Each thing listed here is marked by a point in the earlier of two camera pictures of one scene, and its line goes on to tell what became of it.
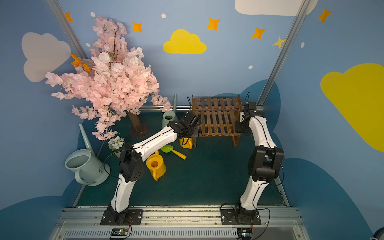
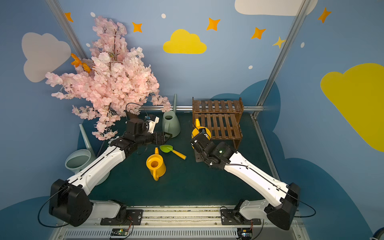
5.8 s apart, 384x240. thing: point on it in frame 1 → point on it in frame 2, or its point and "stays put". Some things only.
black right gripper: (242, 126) → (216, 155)
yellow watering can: (189, 144) → (199, 130)
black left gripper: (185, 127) → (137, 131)
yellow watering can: (156, 165) stays put
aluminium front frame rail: (179, 224) stays put
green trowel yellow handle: (168, 148) stays put
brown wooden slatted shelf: (218, 115) stays put
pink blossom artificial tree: (115, 82) stays put
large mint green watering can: (89, 170) stays put
